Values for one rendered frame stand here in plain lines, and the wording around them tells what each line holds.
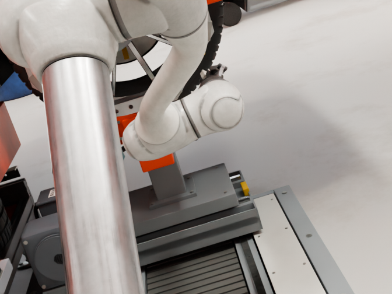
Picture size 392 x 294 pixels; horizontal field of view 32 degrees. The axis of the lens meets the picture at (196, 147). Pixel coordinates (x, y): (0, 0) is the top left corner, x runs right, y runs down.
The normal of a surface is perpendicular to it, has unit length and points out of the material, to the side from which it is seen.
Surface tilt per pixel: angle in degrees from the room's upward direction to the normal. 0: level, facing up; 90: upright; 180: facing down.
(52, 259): 90
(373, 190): 0
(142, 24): 134
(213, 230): 90
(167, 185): 90
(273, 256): 0
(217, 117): 88
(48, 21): 53
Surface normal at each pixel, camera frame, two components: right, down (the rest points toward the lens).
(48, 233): -0.03, -0.07
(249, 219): 0.08, 0.30
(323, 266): -0.28, -0.91
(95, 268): -0.04, -0.39
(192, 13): 0.70, 0.63
